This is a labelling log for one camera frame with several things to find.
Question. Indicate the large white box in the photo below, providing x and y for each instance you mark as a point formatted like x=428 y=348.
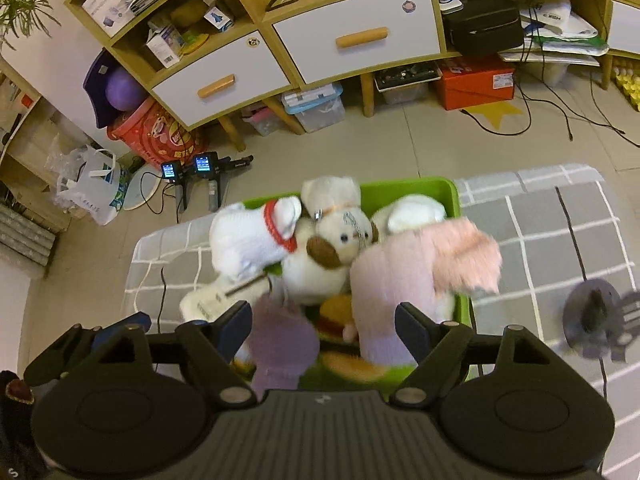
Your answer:
x=105 y=10

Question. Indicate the black case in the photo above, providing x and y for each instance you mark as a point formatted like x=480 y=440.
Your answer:
x=480 y=25

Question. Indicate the white round plate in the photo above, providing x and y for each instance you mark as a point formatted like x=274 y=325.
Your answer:
x=137 y=195

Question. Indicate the purple ball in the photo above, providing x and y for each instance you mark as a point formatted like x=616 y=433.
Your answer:
x=122 y=90

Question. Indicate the yellow star sticker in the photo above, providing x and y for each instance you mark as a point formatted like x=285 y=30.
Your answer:
x=497 y=112

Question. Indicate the wooden side shelf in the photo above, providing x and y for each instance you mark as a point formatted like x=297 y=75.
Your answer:
x=30 y=145

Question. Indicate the black device blue screen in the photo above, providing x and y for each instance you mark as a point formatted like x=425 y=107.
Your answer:
x=171 y=170
x=202 y=164

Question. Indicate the small clear box pink contents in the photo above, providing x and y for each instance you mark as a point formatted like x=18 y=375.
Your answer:
x=262 y=122

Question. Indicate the grey round stand base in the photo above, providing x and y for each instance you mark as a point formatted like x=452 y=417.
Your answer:
x=580 y=320

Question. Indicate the white drawer round sticker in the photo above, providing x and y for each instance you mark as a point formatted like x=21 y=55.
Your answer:
x=260 y=75

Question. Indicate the purple plush toy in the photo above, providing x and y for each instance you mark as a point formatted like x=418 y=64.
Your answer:
x=280 y=340

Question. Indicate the white plastic bag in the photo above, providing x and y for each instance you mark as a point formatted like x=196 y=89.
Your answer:
x=95 y=190

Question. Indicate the white plush red collar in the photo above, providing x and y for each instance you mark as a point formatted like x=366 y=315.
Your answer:
x=240 y=240

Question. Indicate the small white blue box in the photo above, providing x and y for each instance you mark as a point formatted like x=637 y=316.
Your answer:
x=217 y=17

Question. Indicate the pink fluffy plush toy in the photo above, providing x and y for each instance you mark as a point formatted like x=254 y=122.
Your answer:
x=390 y=285

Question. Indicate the green potted plant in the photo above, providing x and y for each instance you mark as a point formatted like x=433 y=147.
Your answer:
x=20 y=0

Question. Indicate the white bunny plush blue ears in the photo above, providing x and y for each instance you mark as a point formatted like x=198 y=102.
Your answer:
x=415 y=210

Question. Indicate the green plastic bin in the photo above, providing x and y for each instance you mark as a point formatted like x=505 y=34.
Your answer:
x=380 y=195

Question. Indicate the grey checked floor mat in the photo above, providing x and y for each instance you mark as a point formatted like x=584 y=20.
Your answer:
x=525 y=220

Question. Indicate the clear box blue lid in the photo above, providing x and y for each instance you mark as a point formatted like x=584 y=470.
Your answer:
x=315 y=115

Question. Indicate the yellow egg tray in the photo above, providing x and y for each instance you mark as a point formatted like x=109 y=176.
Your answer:
x=627 y=85

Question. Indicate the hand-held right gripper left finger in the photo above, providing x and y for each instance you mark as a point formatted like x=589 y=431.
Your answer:
x=235 y=330

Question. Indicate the grey corrugated panel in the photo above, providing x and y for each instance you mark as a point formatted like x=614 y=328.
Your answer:
x=25 y=235

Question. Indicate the white blue carton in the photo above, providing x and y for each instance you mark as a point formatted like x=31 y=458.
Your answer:
x=165 y=47

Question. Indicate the hamburger plush toy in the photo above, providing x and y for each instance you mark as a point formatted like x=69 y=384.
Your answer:
x=335 y=320

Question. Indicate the dark purple cloth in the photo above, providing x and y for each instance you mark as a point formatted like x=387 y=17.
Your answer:
x=95 y=90

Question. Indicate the white plush toy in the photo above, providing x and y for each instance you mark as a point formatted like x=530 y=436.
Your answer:
x=200 y=305

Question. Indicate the orange cardboard box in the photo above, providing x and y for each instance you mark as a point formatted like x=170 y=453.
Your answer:
x=470 y=87

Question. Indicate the white dog plush brown ear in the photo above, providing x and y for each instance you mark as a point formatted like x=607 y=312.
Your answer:
x=305 y=280

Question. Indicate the clear box dark contents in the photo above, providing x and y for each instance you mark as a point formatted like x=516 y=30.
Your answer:
x=405 y=92

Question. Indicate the wide white drawer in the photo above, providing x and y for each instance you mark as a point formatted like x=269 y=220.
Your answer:
x=310 y=35

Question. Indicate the stack of white printed bags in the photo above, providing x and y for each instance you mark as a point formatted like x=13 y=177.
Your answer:
x=550 y=15

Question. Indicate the white drawer wooden knob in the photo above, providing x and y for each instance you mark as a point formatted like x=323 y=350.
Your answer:
x=625 y=25

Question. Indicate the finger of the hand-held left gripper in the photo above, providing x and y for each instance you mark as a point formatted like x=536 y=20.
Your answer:
x=55 y=360
x=132 y=321

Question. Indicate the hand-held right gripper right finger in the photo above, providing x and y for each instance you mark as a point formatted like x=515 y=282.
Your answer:
x=412 y=330

